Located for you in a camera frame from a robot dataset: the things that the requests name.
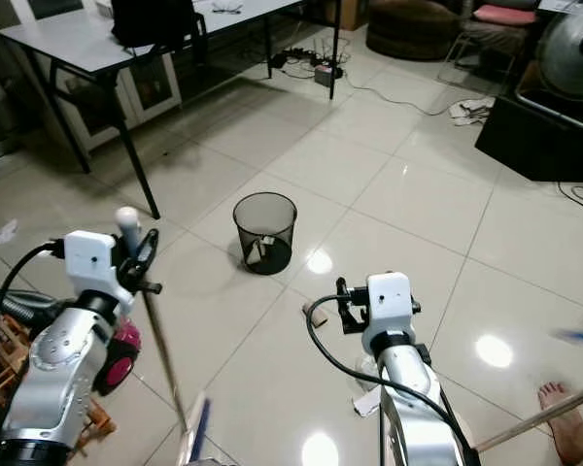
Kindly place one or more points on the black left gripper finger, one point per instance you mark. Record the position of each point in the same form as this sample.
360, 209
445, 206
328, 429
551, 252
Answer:
148, 248

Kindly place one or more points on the round brown ottoman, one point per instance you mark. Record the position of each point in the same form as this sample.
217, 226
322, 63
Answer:
416, 27

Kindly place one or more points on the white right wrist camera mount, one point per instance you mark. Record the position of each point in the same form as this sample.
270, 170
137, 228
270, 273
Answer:
391, 306

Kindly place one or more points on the clear crumpled plastic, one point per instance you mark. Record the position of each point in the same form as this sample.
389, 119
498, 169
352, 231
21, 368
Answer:
367, 367

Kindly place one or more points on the eyeglasses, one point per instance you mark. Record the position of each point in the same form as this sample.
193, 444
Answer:
227, 9

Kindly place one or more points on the grey table with black legs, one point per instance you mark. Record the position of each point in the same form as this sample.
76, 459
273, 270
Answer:
68, 39

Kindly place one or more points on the white cabinet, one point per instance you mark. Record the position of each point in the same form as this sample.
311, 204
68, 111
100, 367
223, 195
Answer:
151, 92

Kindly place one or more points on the black box stand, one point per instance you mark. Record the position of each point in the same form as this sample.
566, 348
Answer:
539, 146

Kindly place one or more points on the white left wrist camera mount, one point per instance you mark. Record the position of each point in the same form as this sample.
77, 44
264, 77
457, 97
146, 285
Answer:
89, 264

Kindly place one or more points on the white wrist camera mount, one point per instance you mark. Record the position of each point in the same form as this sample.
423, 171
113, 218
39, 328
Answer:
391, 306
89, 264

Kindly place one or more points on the crumpled white tissue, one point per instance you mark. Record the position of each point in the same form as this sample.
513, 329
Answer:
7, 231

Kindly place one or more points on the white paper packet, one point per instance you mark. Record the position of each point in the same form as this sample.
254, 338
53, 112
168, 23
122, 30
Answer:
366, 400

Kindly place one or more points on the white cloth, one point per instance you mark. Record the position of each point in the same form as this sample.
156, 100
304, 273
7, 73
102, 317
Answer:
472, 111

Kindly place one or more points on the black bag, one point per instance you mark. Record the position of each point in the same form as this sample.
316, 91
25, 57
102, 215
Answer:
154, 21

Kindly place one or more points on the white paper scrap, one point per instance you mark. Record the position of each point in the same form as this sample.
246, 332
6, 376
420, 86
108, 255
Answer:
257, 250

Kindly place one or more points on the chair with pink cushion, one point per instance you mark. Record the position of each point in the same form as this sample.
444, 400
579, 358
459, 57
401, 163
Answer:
505, 15

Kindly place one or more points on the brown cardboard tube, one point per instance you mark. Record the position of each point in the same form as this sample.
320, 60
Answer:
316, 313

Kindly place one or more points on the bare person foot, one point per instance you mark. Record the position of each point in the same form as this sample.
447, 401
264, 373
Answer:
562, 427

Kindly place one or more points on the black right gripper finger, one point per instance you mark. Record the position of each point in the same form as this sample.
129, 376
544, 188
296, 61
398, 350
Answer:
341, 296

